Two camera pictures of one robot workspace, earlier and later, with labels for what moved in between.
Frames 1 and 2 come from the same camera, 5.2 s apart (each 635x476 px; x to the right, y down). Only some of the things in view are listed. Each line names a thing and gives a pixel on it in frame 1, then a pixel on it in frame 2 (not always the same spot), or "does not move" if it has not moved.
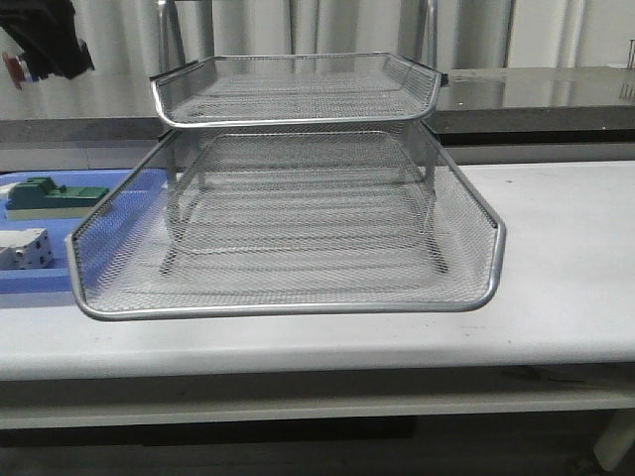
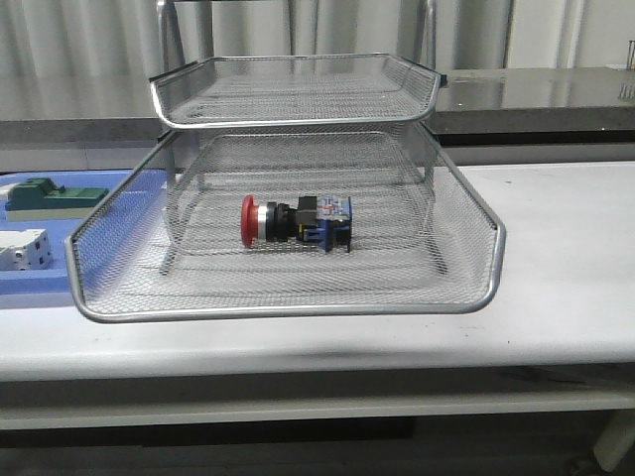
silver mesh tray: (219, 219) does not move
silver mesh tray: (296, 89) does not move
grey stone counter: (593, 106) does not move
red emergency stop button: (13, 65) → (323, 222)
